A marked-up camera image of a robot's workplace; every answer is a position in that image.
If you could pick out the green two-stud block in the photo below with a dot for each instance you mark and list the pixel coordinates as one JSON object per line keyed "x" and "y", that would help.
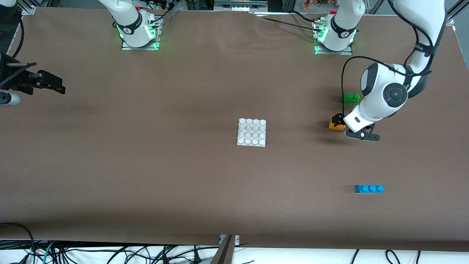
{"x": 351, "y": 99}

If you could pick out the yellow two-stud block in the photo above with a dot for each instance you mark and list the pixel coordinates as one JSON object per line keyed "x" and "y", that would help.
{"x": 335, "y": 128}

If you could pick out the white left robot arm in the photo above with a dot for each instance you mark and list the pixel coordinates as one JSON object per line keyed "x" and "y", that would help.
{"x": 388, "y": 95}

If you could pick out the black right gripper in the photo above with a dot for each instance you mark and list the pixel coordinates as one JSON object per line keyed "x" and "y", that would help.
{"x": 10, "y": 80}

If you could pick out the blue three-stud block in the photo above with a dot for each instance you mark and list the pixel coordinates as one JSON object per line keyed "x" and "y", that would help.
{"x": 368, "y": 189}

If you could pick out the brown table cover sheet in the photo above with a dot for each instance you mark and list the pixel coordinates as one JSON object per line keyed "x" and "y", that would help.
{"x": 146, "y": 146}

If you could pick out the grey metal frame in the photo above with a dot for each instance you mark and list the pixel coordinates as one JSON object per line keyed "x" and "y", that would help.
{"x": 220, "y": 4}

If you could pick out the white studded base plate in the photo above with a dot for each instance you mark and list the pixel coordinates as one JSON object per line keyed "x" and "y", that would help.
{"x": 251, "y": 132}

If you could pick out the aluminium frame profile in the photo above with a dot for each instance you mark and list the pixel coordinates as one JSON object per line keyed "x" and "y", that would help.
{"x": 28, "y": 8}
{"x": 452, "y": 14}

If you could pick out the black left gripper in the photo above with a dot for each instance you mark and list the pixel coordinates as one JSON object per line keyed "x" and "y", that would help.
{"x": 336, "y": 120}

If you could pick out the colourful object pile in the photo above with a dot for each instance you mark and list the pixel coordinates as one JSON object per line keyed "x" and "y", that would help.
{"x": 311, "y": 4}

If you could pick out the small metal bracket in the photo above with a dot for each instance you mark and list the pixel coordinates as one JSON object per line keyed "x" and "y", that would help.
{"x": 237, "y": 240}

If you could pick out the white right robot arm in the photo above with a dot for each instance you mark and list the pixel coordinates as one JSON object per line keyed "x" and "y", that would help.
{"x": 128, "y": 22}

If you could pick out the dark slanted beam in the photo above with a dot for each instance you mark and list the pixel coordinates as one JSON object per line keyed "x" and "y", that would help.
{"x": 223, "y": 255}

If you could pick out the small white studded strip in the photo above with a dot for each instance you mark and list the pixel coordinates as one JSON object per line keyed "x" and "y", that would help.
{"x": 240, "y": 8}

